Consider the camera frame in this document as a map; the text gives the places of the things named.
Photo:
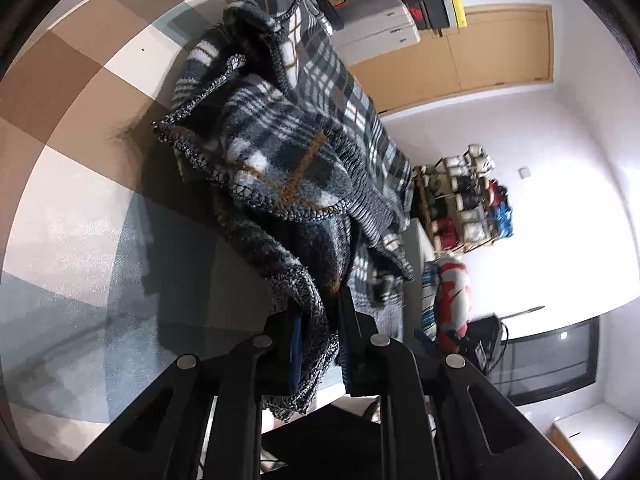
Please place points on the plaid fleece garment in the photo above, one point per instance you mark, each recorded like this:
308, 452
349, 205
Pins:
280, 125

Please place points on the black screen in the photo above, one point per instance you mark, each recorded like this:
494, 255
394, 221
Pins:
550, 360

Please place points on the red white bag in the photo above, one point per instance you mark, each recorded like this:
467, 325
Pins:
450, 290

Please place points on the wooden door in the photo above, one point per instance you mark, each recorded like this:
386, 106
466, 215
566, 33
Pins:
475, 50

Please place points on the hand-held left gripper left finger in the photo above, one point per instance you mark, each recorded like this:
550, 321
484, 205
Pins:
295, 360

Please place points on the wooden shoe rack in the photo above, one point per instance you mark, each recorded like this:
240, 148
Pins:
425, 200

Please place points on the checkered rug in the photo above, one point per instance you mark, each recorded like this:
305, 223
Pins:
75, 110

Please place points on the yellow lid shoe box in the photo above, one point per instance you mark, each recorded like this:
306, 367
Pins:
452, 5

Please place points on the black shoe box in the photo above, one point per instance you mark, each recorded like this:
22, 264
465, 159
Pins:
437, 10

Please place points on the blue striped cloth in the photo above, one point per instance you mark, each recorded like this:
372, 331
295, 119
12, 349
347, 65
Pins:
429, 300

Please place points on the rows of racked shoes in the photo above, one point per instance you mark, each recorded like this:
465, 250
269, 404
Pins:
470, 195

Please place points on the low wooden cabinet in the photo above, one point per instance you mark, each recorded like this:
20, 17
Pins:
580, 440

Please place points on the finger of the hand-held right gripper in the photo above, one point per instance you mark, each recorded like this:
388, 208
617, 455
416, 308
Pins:
424, 341

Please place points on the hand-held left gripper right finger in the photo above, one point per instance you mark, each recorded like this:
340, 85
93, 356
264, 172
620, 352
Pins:
352, 347

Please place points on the shoe box with red logo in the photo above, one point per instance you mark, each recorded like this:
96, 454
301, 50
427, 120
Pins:
412, 7

